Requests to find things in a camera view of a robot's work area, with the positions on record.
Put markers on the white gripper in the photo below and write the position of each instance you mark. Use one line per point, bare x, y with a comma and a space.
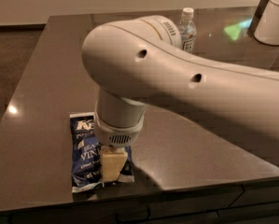
118, 133

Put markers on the blue Kettle chip bag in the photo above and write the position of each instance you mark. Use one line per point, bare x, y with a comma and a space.
86, 159

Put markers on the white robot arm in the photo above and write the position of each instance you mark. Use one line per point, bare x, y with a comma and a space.
206, 121

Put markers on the clear plastic water bottle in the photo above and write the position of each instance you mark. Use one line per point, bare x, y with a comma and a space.
187, 29

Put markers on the white paper cup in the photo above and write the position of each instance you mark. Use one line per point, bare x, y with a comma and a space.
267, 31

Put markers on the dark upright panel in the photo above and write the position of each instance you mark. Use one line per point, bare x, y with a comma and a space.
257, 16

